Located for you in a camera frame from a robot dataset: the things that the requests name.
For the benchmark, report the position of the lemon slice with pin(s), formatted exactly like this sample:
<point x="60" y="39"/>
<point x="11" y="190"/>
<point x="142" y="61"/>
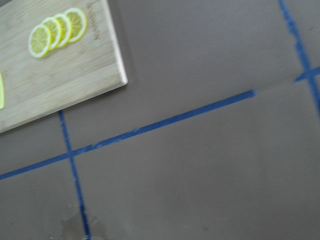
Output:
<point x="54" y="30"/>
<point x="78" y="22"/>
<point x="66" y="29"/>
<point x="39" y="41"/>

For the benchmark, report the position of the bamboo cutting board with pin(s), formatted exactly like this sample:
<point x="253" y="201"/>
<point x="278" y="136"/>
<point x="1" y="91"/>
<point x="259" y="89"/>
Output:
<point x="37" y="87"/>

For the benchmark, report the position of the yellow plastic knife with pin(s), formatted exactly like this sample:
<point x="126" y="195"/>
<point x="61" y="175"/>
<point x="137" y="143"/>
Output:
<point x="2" y="93"/>

